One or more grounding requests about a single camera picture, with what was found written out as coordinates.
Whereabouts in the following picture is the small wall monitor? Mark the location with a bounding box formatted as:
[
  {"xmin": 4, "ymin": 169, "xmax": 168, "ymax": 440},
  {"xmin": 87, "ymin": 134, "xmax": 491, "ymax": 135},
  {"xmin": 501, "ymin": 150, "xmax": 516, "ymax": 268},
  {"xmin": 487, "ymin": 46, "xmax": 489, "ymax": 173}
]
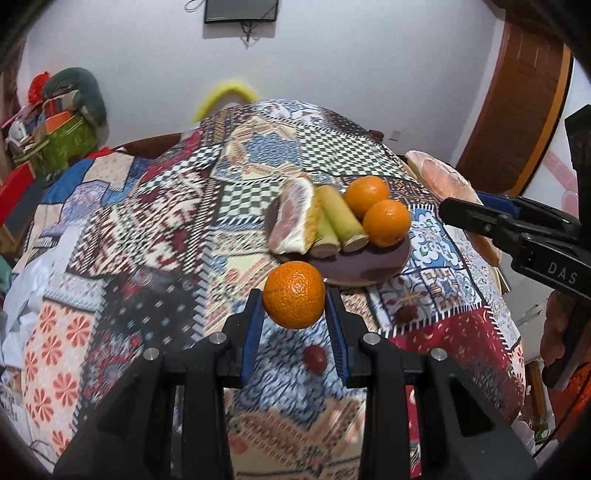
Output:
[{"xmin": 204, "ymin": 0, "xmax": 279, "ymax": 24}]

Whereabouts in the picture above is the peeled pomelo segment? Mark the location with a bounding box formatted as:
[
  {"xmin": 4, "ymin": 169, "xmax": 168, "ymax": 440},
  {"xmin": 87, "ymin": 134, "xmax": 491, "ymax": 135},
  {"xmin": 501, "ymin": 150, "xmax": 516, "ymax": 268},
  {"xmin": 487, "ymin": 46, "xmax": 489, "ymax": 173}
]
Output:
[{"xmin": 405, "ymin": 150, "xmax": 502, "ymax": 267}]

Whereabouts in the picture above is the person's hand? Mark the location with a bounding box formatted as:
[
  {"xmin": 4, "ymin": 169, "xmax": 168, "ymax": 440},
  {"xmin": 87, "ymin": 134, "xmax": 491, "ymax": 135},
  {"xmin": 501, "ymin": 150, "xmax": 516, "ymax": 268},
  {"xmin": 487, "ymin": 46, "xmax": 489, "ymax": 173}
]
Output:
[{"xmin": 540, "ymin": 291, "xmax": 575, "ymax": 366}]

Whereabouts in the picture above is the patchwork patterned tablecloth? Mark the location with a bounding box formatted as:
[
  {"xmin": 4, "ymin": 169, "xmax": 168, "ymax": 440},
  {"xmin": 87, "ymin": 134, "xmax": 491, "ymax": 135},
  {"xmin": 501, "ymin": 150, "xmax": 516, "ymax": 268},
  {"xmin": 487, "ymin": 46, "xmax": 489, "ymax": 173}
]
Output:
[{"xmin": 1, "ymin": 100, "xmax": 525, "ymax": 472}]

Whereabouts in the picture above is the red box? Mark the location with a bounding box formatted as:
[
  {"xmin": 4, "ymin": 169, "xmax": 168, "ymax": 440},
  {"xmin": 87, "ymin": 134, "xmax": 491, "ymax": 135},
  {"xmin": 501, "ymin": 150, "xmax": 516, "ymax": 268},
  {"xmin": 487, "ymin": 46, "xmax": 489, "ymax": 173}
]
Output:
[{"xmin": 0, "ymin": 162, "xmax": 36, "ymax": 225}]

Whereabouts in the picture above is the large orange with sticker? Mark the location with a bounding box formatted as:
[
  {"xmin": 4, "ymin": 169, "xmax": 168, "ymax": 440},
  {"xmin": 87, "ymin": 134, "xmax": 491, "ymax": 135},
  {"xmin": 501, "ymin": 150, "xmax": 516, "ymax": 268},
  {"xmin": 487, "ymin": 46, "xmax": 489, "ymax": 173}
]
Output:
[{"xmin": 342, "ymin": 176, "xmax": 390, "ymax": 220}]

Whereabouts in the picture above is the dark purple plate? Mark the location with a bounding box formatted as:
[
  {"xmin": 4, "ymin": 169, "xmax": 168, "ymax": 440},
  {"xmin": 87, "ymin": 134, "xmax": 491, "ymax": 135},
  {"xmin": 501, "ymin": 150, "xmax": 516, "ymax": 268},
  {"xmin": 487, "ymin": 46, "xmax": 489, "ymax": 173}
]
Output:
[{"xmin": 264, "ymin": 188, "xmax": 411, "ymax": 287}]

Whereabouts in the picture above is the wall power socket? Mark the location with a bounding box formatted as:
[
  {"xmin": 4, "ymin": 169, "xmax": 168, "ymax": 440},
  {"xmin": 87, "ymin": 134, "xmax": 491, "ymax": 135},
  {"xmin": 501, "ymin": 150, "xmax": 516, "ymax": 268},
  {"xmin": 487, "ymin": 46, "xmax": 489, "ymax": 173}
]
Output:
[{"xmin": 389, "ymin": 130, "xmax": 401, "ymax": 142}]

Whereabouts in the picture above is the red plastic bag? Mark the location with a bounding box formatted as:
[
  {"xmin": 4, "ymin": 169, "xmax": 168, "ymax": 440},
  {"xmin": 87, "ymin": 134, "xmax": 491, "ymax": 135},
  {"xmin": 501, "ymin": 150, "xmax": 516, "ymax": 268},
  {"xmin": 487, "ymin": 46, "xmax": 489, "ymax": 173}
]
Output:
[{"xmin": 27, "ymin": 71, "xmax": 50, "ymax": 105}]

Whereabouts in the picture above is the wooden door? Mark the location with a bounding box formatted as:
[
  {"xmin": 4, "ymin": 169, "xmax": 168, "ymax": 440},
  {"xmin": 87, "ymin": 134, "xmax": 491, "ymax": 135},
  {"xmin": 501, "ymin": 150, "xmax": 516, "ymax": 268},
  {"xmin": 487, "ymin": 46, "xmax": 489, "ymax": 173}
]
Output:
[{"xmin": 457, "ymin": 15, "xmax": 572, "ymax": 195}]

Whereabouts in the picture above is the pomelo piece with rind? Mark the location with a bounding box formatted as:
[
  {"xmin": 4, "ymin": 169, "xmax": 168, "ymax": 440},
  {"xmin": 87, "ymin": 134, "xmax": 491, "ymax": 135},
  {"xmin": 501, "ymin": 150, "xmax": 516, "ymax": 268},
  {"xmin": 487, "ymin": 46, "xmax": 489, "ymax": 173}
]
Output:
[{"xmin": 269, "ymin": 176, "xmax": 321, "ymax": 255}]

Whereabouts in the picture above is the small tangerine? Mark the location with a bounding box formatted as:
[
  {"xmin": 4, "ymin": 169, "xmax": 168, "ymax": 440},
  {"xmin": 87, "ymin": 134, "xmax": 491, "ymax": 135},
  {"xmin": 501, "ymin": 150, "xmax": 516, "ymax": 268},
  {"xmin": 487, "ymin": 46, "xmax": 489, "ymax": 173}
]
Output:
[{"xmin": 263, "ymin": 261, "xmax": 325, "ymax": 330}]

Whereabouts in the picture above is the sugarcane piece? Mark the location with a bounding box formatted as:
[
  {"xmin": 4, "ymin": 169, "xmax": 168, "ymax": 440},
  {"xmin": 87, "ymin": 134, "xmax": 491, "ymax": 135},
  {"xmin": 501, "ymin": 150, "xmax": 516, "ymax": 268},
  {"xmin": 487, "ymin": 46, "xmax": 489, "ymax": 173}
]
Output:
[
  {"xmin": 315, "ymin": 185, "xmax": 369, "ymax": 254},
  {"xmin": 308, "ymin": 208, "xmax": 341, "ymax": 259}
]

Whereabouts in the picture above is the green storage box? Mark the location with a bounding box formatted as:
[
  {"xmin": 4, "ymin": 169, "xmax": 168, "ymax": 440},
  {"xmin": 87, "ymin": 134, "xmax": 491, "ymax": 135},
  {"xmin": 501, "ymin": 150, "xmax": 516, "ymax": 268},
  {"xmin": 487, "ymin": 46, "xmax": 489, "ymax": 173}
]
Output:
[{"xmin": 14, "ymin": 114, "xmax": 97, "ymax": 186}]

